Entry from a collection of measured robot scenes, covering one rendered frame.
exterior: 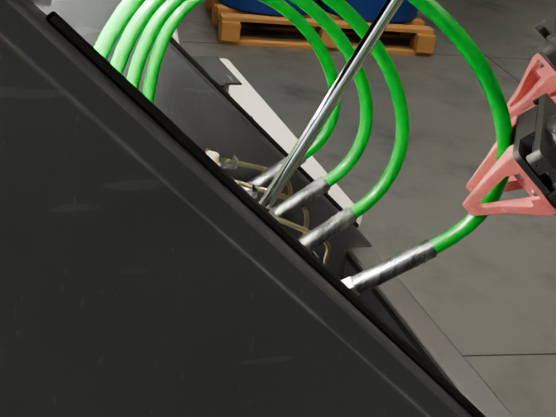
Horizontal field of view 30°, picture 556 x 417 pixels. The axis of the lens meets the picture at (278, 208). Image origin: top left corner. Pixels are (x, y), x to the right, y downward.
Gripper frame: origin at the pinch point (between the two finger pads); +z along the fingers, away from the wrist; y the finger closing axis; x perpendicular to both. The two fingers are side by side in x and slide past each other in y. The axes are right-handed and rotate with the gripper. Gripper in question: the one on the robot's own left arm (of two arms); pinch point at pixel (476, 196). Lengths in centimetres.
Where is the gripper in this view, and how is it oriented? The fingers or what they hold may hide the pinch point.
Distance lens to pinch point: 93.8
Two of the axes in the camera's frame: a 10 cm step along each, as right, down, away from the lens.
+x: 6.6, 7.0, 2.9
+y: -2.5, 5.6, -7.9
